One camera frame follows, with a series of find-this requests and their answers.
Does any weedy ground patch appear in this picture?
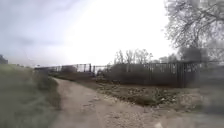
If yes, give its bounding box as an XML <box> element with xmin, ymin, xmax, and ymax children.
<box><xmin>77</xmin><ymin>79</ymin><xmax>214</xmax><ymax>108</ymax></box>

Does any row of bare trees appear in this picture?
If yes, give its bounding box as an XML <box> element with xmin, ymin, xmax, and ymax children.
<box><xmin>113</xmin><ymin>48</ymin><xmax>179</xmax><ymax>65</ymax></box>

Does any grass patch with weeds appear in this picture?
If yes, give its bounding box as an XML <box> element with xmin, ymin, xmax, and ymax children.
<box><xmin>0</xmin><ymin>63</ymin><xmax>62</xmax><ymax>128</ymax></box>

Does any robot's own part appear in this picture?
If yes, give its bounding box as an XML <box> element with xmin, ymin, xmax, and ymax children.
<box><xmin>153</xmin><ymin>122</ymin><xmax>164</xmax><ymax>128</ymax></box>

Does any metal bar fence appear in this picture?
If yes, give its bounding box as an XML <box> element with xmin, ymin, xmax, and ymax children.
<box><xmin>33</xmin><ymin>61</ymin><xmax>224</xmax><ymax>89</ymax></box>

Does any wide dirt path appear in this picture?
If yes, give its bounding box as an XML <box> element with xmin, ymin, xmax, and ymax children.
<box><xmin>49</xmin><ymin>77</ymin><xmax>224</xmax><ymax>128</ymax></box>

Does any large bare tree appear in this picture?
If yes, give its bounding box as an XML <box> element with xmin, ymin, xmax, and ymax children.
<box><xmin>164</xmin><ymin>0</ymin><xmax>224</xmax><ymax>63</ymax></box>

